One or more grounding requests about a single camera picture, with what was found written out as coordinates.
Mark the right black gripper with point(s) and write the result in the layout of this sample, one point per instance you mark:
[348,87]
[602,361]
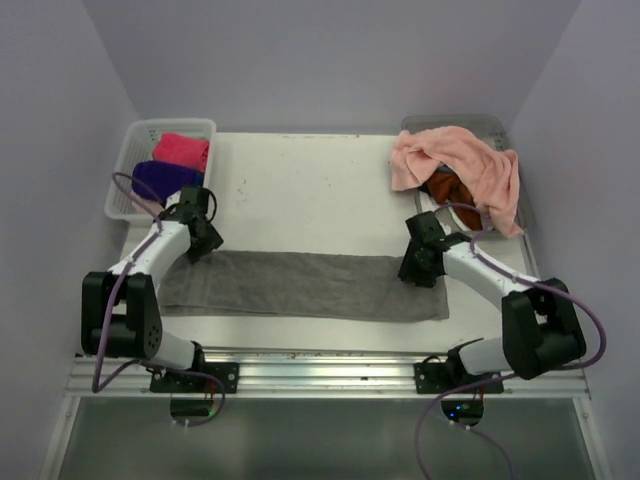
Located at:
[408,271]

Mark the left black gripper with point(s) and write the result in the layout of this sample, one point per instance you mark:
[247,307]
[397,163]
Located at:
[212,241]

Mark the grey towel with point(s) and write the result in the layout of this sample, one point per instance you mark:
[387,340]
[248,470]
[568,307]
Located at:
[245,283]

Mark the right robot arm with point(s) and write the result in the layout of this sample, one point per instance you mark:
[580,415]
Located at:
[540,330]

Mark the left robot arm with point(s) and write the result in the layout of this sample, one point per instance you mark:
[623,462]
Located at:
[120,312]

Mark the white cloth in bin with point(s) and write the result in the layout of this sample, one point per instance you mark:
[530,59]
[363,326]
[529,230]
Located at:
[449,218]

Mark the purple rolled towel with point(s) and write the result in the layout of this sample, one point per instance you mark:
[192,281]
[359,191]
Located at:
[157,181]

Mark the pale pink rolled towel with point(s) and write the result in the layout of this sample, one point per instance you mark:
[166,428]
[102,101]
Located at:
[143,206]

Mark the brown towel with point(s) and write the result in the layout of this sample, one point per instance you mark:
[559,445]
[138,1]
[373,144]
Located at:
[446,187]

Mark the hot pink rolled towel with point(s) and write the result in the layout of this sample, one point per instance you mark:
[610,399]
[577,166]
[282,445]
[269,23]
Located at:
[182,150]

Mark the light pink towel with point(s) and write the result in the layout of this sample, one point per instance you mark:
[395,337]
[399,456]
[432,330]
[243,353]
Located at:
[491,176]

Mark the white plastic basket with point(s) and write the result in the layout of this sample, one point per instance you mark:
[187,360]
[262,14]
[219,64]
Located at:
[139,141]

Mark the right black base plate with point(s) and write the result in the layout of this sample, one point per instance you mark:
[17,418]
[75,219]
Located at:
[435,375]

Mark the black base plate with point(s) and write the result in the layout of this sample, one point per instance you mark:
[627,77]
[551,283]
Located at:
[210,376]
[435,375]

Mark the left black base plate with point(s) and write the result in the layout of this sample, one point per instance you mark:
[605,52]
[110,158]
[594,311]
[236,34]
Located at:
[210,376]

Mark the aluminium mounting rail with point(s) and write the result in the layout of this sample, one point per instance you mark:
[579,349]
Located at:
[322,375]

